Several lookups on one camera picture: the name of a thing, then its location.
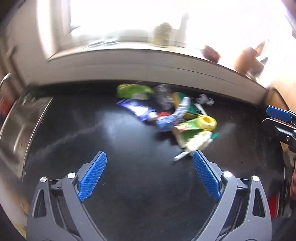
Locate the green yellow sponge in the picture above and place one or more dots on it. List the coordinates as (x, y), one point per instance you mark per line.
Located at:
(183, 102)

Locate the brown ceramic jar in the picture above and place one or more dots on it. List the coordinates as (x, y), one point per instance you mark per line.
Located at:
(247, 61)

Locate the red bin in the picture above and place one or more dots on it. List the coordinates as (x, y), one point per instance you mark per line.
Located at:
(274, 203)

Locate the green white marker pen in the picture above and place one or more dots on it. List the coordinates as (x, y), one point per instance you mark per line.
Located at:
(213, 137)

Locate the chrome faucet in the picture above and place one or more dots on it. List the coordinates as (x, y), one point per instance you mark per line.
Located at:
(5, 78)

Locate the stainless steel sink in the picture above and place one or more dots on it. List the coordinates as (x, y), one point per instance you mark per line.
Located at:
(18, 131)

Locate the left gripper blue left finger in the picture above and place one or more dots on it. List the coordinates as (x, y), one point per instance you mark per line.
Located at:
(89, 174)

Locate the crumpled blue white wrapper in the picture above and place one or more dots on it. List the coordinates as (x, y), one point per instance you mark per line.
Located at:
(204, 99)

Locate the blue toothpaste tube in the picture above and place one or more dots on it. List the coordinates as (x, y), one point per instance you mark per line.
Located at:
(143, 112)

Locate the red patterned bottle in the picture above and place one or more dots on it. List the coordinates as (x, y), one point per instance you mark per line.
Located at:
(5, 105)

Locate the yellow tape roll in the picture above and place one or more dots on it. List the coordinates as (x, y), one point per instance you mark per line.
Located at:
(206, 122)

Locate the blue white snack wrapper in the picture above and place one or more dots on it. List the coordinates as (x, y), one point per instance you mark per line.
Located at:
(166, 123)

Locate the clear jar with label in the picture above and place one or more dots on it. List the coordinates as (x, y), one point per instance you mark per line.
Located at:
(162, 34)

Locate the green red juice carton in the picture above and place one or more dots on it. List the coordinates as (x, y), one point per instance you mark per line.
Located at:
(183, 132)

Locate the wooden board with black frame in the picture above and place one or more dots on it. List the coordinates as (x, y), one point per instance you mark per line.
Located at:
(274, 98)

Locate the person's right hand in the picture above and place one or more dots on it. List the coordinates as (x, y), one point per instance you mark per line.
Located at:
(293, 186)

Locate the light green torn carton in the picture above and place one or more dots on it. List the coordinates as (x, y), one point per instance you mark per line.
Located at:
(134, 91)

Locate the white plastic spoon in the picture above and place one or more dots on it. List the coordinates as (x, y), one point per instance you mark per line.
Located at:
(194, 144)

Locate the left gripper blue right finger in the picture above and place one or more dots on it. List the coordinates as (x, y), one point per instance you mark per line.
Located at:
(209, 179)

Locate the red plastic lid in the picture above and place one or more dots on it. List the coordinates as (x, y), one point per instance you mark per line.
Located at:
(163, 114)

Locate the clear plastic cup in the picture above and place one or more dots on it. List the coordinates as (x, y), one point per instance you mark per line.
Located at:
(162, 94)

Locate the container of brown dried goods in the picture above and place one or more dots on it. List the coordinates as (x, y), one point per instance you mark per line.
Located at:
(210, 54)

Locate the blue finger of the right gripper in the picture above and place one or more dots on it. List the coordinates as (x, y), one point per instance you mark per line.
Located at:
(279, 114)
(272, 128)

